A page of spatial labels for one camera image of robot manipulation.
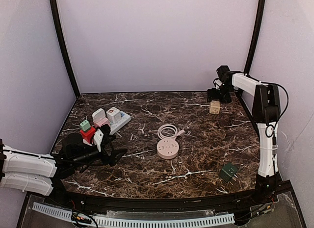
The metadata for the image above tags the beige cube adapter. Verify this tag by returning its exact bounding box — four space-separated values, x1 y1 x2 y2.
209 100 220 115

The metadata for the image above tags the red cube socket adapter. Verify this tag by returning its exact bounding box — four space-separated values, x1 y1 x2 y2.
80 127 96 146

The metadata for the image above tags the white cube tiger adapter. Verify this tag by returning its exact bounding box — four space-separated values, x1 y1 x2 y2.
106 107 122 124

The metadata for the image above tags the white power strip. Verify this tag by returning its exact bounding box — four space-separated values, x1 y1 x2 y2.
90 111 131 135

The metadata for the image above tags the small white adapter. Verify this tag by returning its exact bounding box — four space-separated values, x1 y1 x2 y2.
92 108 105 122

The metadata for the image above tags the mint green usb charger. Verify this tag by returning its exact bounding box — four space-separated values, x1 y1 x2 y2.
80 120 91 132

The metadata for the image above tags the pink round socket hub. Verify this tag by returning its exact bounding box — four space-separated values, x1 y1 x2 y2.
157 138 180 159

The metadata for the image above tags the dark green cube adapter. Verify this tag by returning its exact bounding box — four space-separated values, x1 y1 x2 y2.
218 162 238 183

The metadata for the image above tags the pink cube socket adapter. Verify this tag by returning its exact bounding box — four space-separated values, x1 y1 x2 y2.
93 117 110 128

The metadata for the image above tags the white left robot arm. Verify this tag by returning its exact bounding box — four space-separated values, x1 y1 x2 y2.
0 132 128 196

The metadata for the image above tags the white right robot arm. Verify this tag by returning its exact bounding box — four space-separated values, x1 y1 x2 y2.
207 65 289 189

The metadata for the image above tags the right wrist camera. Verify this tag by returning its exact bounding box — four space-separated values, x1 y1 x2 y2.
213 78 222 89

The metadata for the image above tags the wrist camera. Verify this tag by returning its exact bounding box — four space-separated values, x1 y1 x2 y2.
93 124 111 152
213 78 222 89

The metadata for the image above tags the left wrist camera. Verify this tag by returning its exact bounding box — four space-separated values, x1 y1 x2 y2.
93 124 111 152

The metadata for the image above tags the black front frame rail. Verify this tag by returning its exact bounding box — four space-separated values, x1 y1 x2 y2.
44 174 292 214

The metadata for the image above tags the black right corner post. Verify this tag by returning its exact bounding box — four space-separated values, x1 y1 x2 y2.
244 0 266 74

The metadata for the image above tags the light blue cable duct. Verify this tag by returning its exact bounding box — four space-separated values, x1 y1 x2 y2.
32 202 235 228

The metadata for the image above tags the black corner frame post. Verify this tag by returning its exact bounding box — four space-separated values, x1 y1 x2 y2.
49 0 80 99

